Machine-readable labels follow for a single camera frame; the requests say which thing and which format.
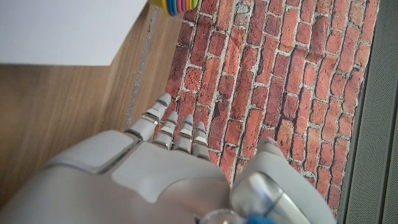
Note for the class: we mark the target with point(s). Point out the brick print backdrop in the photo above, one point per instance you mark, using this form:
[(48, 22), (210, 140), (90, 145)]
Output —
[(264, 77)]

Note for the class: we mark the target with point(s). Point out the colourful tape roll stack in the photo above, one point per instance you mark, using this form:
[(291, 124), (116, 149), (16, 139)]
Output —
[(177, 6)]

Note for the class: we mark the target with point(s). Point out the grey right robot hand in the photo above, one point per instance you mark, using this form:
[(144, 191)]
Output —
[(161, 186)]

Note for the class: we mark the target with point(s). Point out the white paper file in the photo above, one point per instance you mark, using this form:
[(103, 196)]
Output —
[(62, 31)]

